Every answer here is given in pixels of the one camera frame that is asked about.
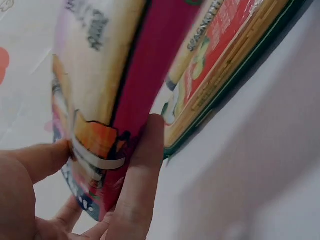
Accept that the person's left hand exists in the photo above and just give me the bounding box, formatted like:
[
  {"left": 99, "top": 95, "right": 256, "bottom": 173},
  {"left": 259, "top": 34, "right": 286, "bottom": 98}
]
[{"left": 0, "top": 113, "right": 166, "bottom": 240}]

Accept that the magenta and cream printed box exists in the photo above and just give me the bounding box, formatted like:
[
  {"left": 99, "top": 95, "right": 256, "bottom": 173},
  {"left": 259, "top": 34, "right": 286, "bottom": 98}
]
[{"left": 50, "top": 0, "right": 204, "bottom": 223}]

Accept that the red green-edged spaghetti packet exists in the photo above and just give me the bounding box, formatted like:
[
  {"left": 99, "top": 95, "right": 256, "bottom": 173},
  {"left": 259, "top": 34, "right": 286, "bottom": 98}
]
[{"left": 161, "top": 0, "right": 299, "bottom": 162}]

